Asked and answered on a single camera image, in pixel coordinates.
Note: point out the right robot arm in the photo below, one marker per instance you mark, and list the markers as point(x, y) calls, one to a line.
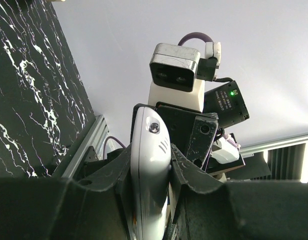
point(228, 103)

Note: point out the white remote control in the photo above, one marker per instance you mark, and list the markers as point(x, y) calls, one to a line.
point(150, 165)

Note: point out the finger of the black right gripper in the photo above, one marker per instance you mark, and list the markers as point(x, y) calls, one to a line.
point(201, 138)
point(134, 115)

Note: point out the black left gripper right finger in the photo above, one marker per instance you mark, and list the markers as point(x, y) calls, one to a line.
point(207, 209)

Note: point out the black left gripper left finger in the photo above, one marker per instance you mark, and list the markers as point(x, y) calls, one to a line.
point(98, 207)

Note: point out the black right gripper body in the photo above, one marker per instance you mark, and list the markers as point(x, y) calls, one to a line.
point(179, 122)

